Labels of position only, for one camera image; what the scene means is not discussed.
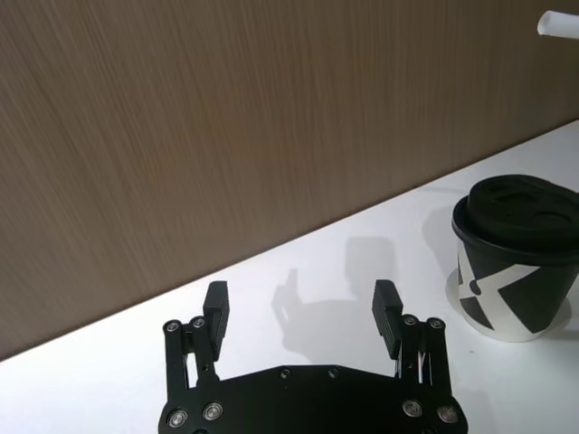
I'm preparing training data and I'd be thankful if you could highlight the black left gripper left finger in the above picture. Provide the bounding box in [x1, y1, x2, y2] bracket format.
[163, 280, 233, 404]

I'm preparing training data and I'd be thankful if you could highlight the white tube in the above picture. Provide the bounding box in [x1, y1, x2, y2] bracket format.
[536, 9, 579, 40]

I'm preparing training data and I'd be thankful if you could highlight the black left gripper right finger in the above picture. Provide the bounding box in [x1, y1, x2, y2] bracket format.
[370, 278, 453, 401]

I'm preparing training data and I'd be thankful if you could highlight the black and white paper cup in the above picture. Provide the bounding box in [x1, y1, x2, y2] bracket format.
[456, 234, 579, 344]

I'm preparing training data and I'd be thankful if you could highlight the black plastic cup lid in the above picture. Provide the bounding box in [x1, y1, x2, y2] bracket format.
[451, 174, 579, 269]

